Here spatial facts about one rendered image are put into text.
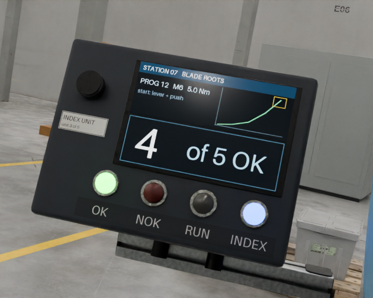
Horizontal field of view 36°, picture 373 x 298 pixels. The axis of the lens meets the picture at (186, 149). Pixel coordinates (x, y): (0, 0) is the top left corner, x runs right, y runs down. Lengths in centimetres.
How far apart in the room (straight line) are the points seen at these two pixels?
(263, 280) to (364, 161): 754
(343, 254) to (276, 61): 501
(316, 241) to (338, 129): 449
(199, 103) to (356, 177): 762
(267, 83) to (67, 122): 21
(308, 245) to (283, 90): 329
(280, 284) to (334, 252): 321
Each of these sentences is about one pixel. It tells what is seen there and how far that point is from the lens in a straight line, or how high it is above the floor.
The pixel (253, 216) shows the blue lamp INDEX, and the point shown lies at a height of 112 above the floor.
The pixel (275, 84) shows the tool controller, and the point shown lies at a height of 124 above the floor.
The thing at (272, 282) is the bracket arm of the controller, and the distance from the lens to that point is 64.
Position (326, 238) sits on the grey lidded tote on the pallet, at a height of 40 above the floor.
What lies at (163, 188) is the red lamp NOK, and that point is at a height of 112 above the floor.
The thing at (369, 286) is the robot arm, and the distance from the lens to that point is 23.
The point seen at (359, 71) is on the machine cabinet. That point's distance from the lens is 818.
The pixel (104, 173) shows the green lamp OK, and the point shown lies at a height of 113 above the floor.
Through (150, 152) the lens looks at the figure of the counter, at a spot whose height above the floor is 115.
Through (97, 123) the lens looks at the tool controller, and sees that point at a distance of 60.
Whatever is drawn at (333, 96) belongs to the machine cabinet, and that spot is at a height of 137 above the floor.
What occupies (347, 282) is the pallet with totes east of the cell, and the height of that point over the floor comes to 14.
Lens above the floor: 123
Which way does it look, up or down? 7 degrees down
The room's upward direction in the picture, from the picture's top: 10 degrees clockwise
